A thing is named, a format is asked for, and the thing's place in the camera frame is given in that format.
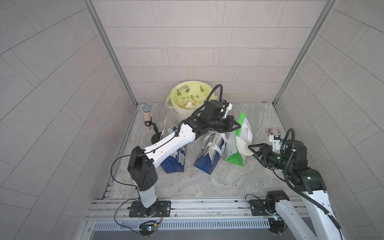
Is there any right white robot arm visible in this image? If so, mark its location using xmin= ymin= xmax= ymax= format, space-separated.
xmin=248 ymin=128 xmax=345 ymax=240

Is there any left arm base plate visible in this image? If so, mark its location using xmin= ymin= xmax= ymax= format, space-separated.
xmin=127 ymin=201 xmax=172 ymax=218

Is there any left controller board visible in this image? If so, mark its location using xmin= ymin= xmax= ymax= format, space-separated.
xmin=139 ymin=221 xmax=159 ymax=237

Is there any aluminium mounting rail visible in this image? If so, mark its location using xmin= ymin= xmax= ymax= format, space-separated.
xmin=86 ymin=196 xmax=335 ymax=223

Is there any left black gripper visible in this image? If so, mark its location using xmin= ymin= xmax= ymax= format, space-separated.
xmin=204 ymin=114 xmax=240 ymax=132

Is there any cream plastic trash bin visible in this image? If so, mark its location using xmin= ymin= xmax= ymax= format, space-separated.
xmin=165 ymin=80 xmax=218 ymax=121

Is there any controller board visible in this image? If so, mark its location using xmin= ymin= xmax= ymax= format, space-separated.
xmin=268 ymin=218 xmax=286 ymax=235
xmin=139 ymin=221 xmax=159 ymax=237

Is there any small printed card box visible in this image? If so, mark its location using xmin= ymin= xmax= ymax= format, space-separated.
xmin=267 ymin=127 xmax=282 ymax=136

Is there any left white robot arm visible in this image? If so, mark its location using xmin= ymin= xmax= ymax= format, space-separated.
xmin=128 ymin=84 xmax=241 ymax=217

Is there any large blue white tote bag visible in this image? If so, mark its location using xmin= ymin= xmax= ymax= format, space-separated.
xmin=160 ymin=118 xmax=187 ymax=174

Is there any right controller board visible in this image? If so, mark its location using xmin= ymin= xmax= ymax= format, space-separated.
xmin=268 ymin=218 xmax=286 ymax=235

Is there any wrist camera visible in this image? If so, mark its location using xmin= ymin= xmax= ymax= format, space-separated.
xmin=220 ymin=100 xmax=233 ymax=119
xmin=269 ymin=135 xmax=282 ymax=154

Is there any small blue white tote bag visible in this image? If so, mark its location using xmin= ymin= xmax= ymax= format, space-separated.
xmin=194 ymin=132 xmax=227 ymax=175

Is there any shredded paper pile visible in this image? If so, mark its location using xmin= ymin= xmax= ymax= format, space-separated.
xmin=176 ymin=96 xmax=207 ymax=110

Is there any glitter-filled clear bottle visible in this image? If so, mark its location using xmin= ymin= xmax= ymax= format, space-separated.
xmin=142 ymin=103 xmax=152 ymax=131

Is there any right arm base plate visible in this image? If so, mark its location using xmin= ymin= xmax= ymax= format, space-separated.
xmin=249 ymin=199 xmax=277 ymax=216

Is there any green white tote bag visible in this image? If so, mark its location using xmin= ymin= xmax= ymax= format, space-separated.
xmin=223 ymin=112 xmax=253 ymax=167

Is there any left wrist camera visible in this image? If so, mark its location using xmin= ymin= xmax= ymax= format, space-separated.
xmin=220 ymin=100 xmax=233 ymax=119

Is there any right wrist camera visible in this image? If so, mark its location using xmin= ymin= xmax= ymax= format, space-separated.
xmin=269 ymin=135 xmax=282 ymax=154

